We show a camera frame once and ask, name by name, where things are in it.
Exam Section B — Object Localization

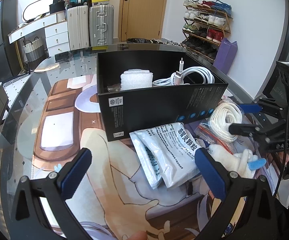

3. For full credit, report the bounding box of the white rope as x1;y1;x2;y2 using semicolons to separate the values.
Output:
194;101;245;155

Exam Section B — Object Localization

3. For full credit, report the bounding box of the silver suitcase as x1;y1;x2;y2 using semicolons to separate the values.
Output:
89;4;115;47

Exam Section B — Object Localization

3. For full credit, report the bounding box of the person's left hand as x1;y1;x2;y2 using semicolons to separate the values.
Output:
123;231;148;240

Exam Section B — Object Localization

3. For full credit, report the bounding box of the oval mirror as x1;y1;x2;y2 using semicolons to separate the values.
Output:
22;0;54;24

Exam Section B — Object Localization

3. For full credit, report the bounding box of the wooden door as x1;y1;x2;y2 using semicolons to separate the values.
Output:
118;0;170;42

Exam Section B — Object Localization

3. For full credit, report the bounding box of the black bag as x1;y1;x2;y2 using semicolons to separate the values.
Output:
49;0;69;14

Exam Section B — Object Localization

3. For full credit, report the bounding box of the white foam roll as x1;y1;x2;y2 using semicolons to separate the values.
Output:
120;69;154;91

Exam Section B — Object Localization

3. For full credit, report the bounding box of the white plush toy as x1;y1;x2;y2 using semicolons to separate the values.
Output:
208;144;266;180

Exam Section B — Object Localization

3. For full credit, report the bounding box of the white vanity desk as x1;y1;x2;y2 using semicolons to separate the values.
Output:
8;12;70;58

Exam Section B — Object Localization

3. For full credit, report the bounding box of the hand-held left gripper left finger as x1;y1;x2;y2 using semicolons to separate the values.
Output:
11;148;93;240

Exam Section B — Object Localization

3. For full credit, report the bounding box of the wooden shoe rack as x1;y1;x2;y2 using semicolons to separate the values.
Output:
181;4;234;63

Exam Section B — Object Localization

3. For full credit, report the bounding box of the black cardboard box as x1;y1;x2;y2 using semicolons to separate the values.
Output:
96;50;229;142

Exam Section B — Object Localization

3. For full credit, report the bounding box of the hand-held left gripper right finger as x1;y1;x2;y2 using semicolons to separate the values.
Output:
194;147;278;240

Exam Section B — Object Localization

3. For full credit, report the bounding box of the white medicine packet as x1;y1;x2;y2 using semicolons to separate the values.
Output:
144;122;203;189
129;129;165;190

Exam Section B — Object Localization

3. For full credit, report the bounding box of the shoe rack with shoes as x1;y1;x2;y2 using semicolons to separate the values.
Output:
181;0;234;60

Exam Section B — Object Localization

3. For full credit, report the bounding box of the white charging cable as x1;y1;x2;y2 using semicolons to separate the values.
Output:
152;58;215;87

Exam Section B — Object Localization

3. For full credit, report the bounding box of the printed desk mat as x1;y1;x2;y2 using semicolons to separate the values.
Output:
17;72;285;240

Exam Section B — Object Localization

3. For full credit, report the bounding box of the woven basket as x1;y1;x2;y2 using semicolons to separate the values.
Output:
22;37;45;63

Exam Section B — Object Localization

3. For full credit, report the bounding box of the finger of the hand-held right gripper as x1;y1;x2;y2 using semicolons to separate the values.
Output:
228;122;269;137
239;103;262;114

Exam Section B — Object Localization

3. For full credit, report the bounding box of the patterned floor rug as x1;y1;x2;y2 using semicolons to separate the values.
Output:
3;73;30;86

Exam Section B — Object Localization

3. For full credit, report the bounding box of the white suitcase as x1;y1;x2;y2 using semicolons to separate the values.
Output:
67;4;90;51

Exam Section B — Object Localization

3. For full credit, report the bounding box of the scattered loose footwear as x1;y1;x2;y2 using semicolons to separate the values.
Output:
150;38;183;47

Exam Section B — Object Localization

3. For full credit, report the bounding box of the black cable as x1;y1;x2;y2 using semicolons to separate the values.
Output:
272;83;289;197

